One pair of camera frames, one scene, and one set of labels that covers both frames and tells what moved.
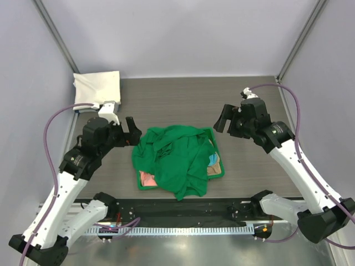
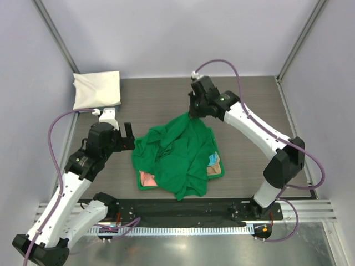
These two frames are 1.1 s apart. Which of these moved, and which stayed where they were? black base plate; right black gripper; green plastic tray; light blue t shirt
Moved: right black gripper
Stayed: light blue t shirt; black base plate; green plastic tray
